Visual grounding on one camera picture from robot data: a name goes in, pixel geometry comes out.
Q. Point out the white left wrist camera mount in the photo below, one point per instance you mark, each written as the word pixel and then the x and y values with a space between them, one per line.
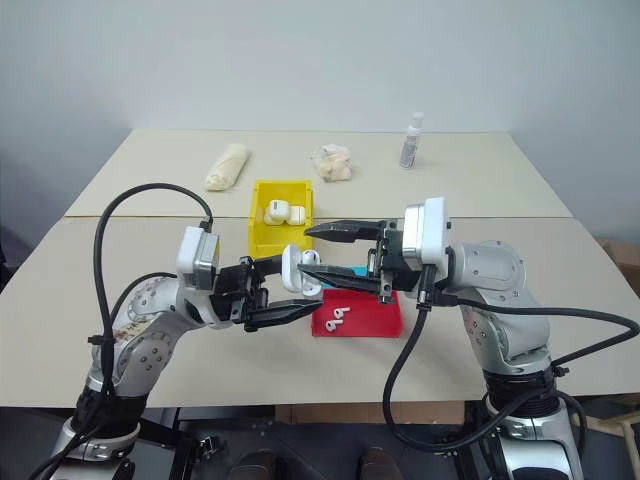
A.
pixel 192 250

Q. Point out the white earbud case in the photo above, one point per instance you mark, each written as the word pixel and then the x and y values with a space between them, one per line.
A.
pixel 291 265
pixel 275 212
pixel 296 216

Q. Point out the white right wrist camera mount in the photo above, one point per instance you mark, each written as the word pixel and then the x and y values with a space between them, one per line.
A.
pixel 425 235

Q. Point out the dark rounded shape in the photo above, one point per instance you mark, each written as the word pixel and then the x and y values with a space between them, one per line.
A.
pixel 378 464
pixel 255 465

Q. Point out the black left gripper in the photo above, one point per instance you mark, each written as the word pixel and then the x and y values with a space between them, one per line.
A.
pixel 232 295

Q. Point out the white earbud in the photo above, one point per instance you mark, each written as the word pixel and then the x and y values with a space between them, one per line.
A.
pixel 341 313
pixel 332 326

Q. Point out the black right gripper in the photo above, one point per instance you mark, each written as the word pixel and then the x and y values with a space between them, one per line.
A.
pixel 395 265

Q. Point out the wooden frame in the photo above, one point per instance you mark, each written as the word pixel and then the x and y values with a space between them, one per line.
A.
pixel 620 420

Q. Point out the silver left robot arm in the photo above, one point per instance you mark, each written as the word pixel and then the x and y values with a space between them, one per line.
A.
pixel 145 345

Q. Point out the yellow plastic bin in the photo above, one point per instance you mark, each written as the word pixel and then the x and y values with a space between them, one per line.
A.
pixel 260 235

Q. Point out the small teal object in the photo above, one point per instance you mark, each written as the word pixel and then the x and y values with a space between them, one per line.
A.
pixel 359 271

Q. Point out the rolled beige cloth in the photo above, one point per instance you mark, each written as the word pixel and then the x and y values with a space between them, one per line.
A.
pixel 226 167

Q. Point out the red tray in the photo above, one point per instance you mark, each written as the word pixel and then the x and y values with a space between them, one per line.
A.
pixel 370 317

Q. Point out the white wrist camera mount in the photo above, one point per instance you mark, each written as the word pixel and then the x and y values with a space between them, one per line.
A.
pixel 425 235
pixel 192 250

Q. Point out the black table frame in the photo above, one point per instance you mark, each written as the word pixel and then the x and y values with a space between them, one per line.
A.
pixel 170 440

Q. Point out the brown cardboard box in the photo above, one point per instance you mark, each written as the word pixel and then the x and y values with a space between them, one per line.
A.
pixel 622 260

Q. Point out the closed white earbud case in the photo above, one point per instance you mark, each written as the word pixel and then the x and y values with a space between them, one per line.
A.
pixel 275 212
pixel 296 216

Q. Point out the white plastic bottle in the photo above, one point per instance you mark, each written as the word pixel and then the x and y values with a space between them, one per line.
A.
pixel 410 147

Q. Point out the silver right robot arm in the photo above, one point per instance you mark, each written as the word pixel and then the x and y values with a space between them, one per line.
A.
pixel 500 300

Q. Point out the crumpled clear plastic bag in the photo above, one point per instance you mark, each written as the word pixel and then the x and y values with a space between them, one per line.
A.
pixel 332 162

